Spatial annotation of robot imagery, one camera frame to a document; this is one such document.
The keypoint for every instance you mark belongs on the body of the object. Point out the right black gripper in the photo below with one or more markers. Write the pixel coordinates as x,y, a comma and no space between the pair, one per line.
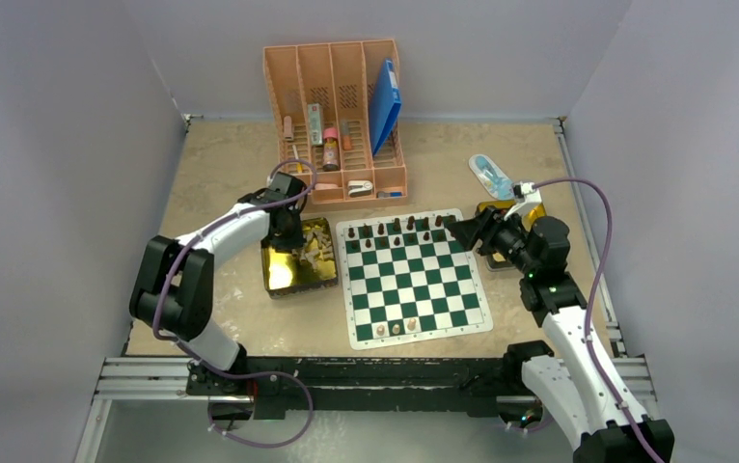
485,228

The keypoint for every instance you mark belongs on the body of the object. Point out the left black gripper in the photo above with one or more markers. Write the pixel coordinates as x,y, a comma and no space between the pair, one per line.
295,240

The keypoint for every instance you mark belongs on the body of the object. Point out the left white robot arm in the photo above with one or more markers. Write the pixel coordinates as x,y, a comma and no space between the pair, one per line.
174,287

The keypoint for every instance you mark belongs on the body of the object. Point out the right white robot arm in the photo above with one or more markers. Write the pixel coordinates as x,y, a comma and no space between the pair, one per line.
570,373

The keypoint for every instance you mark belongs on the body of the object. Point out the pile of light chess pieces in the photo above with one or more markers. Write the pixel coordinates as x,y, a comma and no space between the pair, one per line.
318,248

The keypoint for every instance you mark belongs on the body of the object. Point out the green white chess board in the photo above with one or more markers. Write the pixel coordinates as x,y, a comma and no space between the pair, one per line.
406,266

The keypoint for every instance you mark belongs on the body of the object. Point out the right gold tin tray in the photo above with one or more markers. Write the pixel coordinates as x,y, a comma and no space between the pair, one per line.
497,262

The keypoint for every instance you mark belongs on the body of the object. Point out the gold tin tray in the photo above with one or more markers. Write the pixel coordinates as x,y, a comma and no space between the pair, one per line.
284,274
497,262

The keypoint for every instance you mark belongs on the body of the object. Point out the left gold tin tray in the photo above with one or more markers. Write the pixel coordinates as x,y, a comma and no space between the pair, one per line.
284,274

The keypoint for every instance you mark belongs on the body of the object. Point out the blue white packaged item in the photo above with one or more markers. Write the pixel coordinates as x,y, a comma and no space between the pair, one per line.
493,179

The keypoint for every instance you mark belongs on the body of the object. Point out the white stapler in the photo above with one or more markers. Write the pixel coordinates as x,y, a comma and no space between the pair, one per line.
359,188

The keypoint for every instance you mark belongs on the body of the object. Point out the brown bottle pink cap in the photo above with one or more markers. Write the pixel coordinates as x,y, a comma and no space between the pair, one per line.
331,151

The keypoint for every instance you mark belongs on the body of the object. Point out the white green box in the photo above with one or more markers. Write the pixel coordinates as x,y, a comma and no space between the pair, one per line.
315,124

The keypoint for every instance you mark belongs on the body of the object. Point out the pink desk organizer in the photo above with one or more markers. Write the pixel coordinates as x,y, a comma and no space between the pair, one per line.
322,96

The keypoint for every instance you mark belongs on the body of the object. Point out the blue folder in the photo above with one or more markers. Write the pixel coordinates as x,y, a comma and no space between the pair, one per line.
384,106

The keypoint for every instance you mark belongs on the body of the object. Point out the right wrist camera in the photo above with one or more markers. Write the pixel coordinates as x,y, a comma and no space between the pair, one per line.
526,198

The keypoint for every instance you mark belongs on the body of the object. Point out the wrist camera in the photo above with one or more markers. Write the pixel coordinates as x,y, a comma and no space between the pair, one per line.
526,198
284,189

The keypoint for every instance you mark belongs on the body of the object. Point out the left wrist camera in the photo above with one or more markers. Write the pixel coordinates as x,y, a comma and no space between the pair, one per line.
284,189

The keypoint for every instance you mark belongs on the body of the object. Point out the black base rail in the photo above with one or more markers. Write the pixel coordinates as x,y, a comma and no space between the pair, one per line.
477,387

